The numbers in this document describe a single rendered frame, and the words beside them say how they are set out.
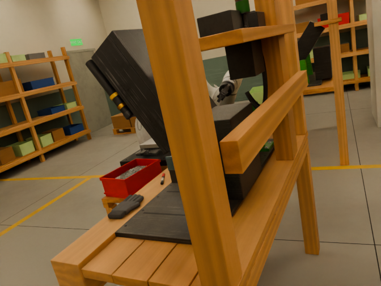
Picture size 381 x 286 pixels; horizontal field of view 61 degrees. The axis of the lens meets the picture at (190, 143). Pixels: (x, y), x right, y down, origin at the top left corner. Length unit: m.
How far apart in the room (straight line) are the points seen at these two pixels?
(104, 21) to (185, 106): 9.88
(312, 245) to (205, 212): 1.75
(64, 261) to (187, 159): 0.68
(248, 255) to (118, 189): 1.03
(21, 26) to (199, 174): 7.78
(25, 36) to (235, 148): 7.74
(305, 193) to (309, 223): 0.22
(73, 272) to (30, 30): 7.55
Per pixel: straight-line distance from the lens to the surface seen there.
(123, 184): 1.85
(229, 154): 0.83
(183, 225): 1.25
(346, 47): 8.01
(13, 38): 8.16
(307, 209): 2.37
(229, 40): 0.99
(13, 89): 7.16
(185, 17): 0.75
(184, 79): 0.72
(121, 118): 7.79
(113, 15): 10.39
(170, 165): 1.63
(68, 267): 1.29
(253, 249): 1.09
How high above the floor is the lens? 1.50
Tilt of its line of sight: 15 degrees down
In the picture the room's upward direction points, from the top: 12 degrees counter-clockwise
